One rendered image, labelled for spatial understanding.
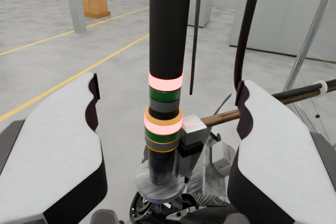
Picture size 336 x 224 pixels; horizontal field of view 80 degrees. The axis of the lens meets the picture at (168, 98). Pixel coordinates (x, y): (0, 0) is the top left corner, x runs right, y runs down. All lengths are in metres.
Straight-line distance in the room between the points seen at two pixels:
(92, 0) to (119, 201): 7.30
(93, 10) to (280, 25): 6.08
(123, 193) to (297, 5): 5.11
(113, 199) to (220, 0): 11.46
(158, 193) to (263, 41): 5.58
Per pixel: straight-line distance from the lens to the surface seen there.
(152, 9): 0.18
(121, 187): 2.06
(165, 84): 0.19
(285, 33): 5.77
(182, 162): 0.28
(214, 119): 0.28
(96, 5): 8.28
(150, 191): 0.30
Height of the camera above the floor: 1.71
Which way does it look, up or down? 33 degrees down
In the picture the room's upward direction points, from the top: 4 degrees clockwise
